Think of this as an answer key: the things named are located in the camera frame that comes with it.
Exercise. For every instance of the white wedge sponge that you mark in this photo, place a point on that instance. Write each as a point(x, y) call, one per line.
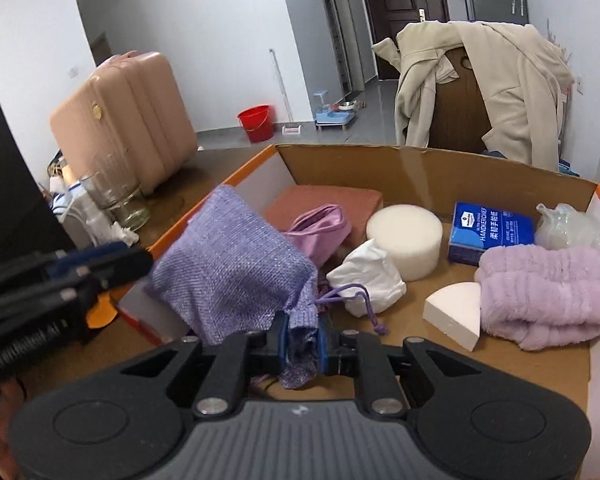
point(452, 312)

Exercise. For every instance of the white round sponge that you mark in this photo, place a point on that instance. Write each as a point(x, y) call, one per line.
point(405, 240)

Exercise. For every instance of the clear drinking glass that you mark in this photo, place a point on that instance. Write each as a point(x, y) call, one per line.
point(120, 200)

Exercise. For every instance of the wooden chair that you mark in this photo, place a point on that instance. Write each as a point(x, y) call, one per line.
point(455, 115)

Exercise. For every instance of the pink satin pouch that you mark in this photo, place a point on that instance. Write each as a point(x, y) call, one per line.
point(320, 232)

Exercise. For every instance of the blue tissue packet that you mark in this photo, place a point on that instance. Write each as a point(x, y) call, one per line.
point(490, 232)

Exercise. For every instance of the grey side door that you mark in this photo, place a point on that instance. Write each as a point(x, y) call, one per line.
point(340, 25)

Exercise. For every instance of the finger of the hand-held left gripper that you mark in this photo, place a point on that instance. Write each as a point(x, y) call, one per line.
point(105, 262)
point(25, 285)

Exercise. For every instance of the pink suitcase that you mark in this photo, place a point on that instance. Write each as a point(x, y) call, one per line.
point(130, 115)

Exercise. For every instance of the blue pet feeder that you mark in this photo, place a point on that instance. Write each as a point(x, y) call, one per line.
point(335, 116)

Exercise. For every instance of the white crumpled tissue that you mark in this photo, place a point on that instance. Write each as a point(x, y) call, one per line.
point(124, 234)

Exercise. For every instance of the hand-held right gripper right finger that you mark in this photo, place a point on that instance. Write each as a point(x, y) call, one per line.
point(321, 347)

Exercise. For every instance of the lilac fluffy towel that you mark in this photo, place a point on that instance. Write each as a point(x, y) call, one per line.
point(540, 295)

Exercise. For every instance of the person's left hand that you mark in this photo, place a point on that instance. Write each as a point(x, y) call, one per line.
point(5, 425)

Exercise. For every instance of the red bucket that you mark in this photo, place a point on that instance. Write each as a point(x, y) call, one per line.
point(256, 125)

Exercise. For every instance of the beige coat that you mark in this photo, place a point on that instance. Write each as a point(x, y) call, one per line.
point(520, 90)

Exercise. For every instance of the white cloth pouch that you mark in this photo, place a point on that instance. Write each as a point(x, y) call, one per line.
point(367, 275)

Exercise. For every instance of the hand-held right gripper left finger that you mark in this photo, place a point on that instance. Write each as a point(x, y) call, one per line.
point(283, 345)

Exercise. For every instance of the clear plastic bag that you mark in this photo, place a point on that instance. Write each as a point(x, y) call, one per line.
point(570, 227)

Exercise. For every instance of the orange-edged cardboard box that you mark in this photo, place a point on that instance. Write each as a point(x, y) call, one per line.
point(430, 170)

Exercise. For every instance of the dark brown entrance door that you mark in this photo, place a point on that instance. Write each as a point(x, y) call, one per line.
point(405, 25)

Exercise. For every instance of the brick-red rectangular sponge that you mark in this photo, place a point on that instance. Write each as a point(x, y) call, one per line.
point(330, 195)

